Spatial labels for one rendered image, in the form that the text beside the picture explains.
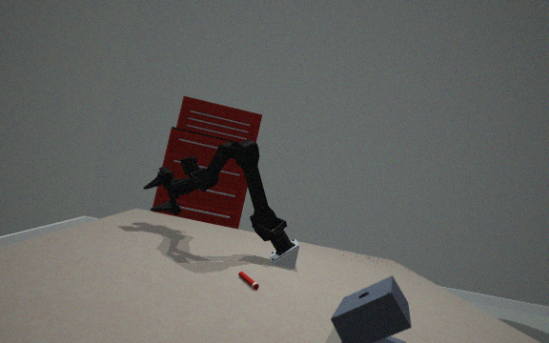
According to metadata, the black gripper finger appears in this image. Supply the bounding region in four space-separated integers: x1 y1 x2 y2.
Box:
143 172 165 190
150 201 173 213

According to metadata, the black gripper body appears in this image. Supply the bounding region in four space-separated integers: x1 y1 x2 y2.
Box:
159 167 192 215

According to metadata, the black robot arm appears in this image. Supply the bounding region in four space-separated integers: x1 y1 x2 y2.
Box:
180 140 295 255

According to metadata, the red peg with grey band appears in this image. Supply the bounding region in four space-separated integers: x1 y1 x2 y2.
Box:
238 272 259 291

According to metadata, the dark blue-grey sloped panel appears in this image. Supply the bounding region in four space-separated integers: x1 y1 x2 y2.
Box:
331 275 412 343

